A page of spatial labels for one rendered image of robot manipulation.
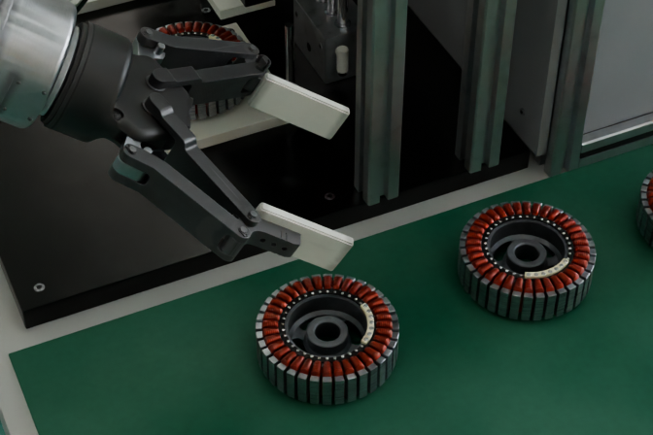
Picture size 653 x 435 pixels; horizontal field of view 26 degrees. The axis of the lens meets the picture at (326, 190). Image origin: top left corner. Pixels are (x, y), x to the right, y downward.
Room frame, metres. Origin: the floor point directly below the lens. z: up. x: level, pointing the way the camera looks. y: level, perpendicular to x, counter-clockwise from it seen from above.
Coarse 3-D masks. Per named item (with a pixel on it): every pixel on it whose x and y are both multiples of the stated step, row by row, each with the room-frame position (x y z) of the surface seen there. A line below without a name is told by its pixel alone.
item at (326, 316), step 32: (288, 288) 0.77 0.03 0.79; (320, 288) 0.77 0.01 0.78; (352, 288) 0.77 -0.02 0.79; (288, 320) 0.74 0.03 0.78; (320, 320) 0.74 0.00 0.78; (352, 320) 0.75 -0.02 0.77; (384, 320) 0.73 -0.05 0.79; (288, 352) 0.70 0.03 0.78; (320, 352) 0.72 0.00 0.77; (352, 352) 0.70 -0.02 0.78; (384, 352) 0.70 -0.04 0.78; (288, 384) 0.68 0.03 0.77; (320, 384) 0.68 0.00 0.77; (352, 384) 0.68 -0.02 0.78
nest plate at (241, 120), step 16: (240, 32) 1.11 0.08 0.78; (224, 112) 0.99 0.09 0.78; (240, 112) 0.99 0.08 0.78; (256, 112) 0.99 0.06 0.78; (192, 128) 0.97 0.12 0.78; (208, 128) 0.97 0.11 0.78; (224, 128) 0.97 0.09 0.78; (240, 128) 0.97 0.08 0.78; (256, 128) 0.98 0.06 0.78; (208, 144) 0.96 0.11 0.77
